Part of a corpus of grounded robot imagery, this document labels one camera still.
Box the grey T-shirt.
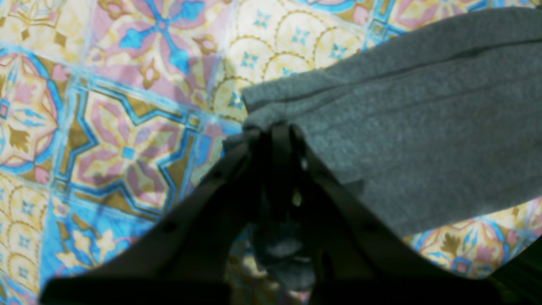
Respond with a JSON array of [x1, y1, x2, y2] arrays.
[[222, 6, 542, 293]]

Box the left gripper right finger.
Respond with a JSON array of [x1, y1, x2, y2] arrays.
[[288, 127, 503, 305]]

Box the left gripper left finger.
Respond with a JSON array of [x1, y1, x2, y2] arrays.
[[39, 130, 263, 305]]

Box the patterned colourful tablecloth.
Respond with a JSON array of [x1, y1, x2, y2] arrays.
[[0, 0, 541, 305]]

